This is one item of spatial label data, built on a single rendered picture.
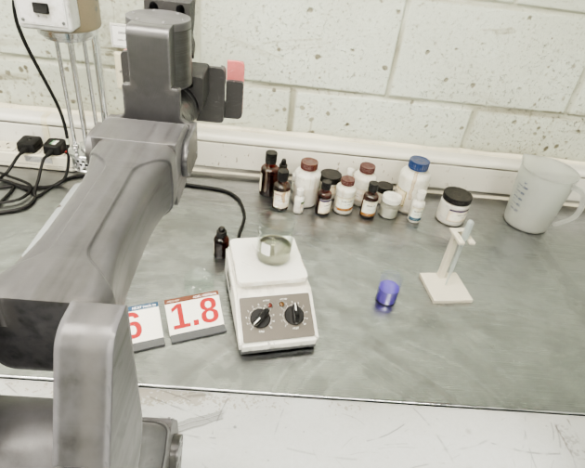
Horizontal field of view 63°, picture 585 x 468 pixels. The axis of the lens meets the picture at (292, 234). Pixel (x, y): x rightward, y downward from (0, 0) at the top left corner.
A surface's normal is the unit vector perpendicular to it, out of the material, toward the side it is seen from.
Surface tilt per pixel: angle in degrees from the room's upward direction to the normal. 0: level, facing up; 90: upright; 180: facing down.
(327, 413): 0
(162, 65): 89
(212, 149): 90
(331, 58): 90
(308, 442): 0
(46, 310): 90
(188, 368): 0
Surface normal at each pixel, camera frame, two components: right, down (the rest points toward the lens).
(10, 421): 0.11, -0.84
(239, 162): 0.00, 0.59
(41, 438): 0.11, -0.71
